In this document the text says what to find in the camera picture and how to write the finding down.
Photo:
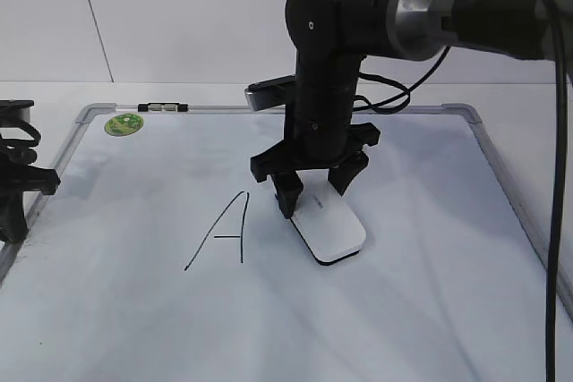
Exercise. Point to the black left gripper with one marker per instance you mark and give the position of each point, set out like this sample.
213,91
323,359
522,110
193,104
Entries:
17,176

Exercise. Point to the black and clear board clip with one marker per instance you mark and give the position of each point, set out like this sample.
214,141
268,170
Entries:
162,108

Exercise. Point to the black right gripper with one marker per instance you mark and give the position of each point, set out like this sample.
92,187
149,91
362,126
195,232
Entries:
318,134

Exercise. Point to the round green magnet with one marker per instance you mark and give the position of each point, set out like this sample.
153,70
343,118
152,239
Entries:
123,125

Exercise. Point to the white whiteboard eraser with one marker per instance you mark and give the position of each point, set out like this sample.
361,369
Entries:
329,227

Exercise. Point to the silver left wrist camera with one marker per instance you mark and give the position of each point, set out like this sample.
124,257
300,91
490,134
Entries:
14,113

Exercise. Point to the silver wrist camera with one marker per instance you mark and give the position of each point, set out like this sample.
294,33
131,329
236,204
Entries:
14,113
267,94

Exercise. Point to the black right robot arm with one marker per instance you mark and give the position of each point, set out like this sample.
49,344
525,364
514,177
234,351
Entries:
333,37

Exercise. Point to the white board with grey frame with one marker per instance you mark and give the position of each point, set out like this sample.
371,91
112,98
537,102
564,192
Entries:
160,258

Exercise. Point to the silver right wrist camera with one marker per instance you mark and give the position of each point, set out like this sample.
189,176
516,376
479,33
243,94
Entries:
267,94

